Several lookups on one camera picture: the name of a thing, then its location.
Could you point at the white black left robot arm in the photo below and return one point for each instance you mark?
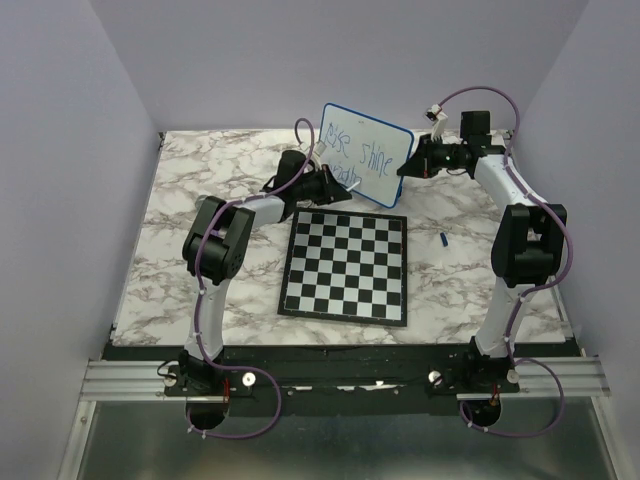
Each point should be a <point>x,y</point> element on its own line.
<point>216,245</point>

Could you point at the white blue whiteboard marker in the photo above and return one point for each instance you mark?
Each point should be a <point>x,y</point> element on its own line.
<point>354,185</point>

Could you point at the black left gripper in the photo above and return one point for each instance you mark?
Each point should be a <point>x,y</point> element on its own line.
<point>332,191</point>

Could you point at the black white chessboard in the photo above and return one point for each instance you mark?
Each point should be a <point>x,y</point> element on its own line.
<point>346,266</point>

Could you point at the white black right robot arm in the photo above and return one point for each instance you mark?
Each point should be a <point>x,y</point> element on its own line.
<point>526,252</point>

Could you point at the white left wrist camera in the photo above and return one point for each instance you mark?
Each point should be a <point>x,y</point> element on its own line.
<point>316,153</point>

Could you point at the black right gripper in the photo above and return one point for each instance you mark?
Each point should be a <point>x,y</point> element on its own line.
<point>418,165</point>

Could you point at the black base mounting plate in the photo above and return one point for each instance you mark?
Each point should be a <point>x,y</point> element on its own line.
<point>273,382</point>

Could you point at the aluminium frame rail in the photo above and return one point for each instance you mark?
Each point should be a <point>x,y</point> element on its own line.
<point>560,424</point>

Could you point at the blue framed whiteboard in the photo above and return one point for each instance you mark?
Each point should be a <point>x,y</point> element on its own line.
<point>362,148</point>

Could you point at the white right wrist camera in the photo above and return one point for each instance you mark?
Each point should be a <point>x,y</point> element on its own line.
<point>438,119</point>

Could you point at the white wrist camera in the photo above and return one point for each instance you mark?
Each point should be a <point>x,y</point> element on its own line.
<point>438,119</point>
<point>316,153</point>

